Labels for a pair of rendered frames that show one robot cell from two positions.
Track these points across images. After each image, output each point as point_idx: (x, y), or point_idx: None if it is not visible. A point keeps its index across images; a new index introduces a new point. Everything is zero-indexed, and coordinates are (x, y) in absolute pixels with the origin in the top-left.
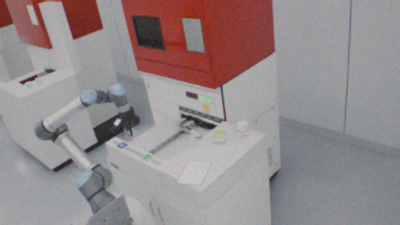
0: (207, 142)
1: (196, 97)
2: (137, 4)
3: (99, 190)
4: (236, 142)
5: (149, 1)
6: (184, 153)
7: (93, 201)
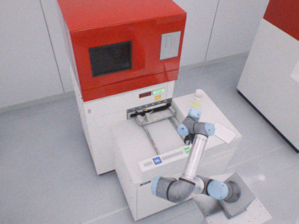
0: None
1: (150, 94)
2: (103, 34)
3: (230, 184)
4: (202, 104)
5: (123, 27)
6: None
7: (234, 193)
